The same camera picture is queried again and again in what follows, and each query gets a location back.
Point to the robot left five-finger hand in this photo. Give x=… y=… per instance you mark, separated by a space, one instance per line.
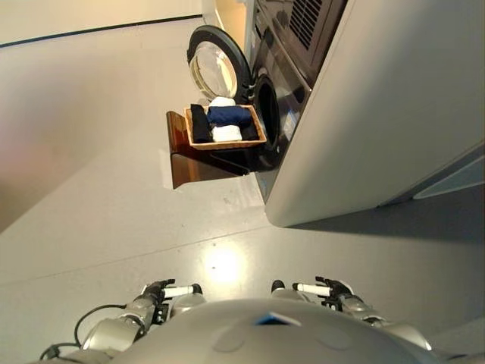
x=157 y=291

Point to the robot right five-finger hand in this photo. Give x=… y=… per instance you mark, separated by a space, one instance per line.
x=335 y=290

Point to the robot left silver arm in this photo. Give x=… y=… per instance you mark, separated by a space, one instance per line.
x=113 y=330

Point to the robot right silver arm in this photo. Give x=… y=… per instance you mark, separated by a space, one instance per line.
x=379 y=318

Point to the silver and dark washing machine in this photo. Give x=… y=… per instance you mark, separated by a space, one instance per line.
x=360 y=113

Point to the round washing machine door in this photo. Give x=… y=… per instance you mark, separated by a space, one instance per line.
x=216 y=64

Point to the robot left silver foot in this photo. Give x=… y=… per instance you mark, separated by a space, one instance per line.
x=187 y=301

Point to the robot silver foot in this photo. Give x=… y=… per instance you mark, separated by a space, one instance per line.
x=187 y=301
x=284 y=294

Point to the robot right silver foot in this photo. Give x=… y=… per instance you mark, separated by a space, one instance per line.
x=284 y=294

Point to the robot grey torso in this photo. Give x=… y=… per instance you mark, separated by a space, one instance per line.
x=265 y=341

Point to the brown glossy stool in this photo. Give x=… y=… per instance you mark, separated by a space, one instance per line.
x=189 y=163

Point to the woven wicker basket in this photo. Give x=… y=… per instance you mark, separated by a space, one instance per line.
x=227 y=144

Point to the black folded cloth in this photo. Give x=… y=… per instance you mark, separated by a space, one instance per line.
x=199 y=125

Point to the large white rolled cloth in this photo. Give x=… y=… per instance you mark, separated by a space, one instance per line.
x=226 y=133

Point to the blue sticker on washer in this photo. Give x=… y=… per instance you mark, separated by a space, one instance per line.
x=290 y=123

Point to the black crumpled cloth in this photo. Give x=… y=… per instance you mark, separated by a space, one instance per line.
x=249 y=132

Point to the navy blue folded cloth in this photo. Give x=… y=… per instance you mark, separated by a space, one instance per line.
x=229 y=115

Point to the small white rolled cloth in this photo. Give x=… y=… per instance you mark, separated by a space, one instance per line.
x=223 y=101

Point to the beige door panel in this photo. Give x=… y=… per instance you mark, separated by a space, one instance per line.
x=231 y=17

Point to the black wall baseboard strip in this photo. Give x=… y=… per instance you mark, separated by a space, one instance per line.
x=94 y=30

